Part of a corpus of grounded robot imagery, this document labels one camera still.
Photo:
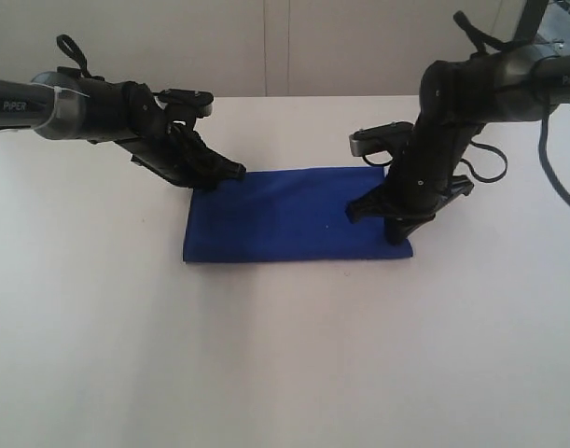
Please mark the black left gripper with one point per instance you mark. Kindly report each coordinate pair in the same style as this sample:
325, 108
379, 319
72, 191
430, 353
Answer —
181, 158

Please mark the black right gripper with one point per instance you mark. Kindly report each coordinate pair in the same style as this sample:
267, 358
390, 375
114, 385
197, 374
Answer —
425, 156

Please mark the blue towel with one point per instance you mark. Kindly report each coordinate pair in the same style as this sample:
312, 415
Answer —
289, 215

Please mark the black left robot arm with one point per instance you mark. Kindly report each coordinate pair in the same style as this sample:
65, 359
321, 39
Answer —
156, 128

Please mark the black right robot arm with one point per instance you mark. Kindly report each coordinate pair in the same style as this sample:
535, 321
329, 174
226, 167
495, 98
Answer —
457, 100

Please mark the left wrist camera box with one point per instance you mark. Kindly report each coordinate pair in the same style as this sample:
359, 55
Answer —
183, 103

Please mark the beige wall panel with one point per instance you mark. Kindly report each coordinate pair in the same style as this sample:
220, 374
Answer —
250, 48

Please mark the black window frame post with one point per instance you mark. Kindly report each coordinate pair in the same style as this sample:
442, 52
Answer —
532, 14

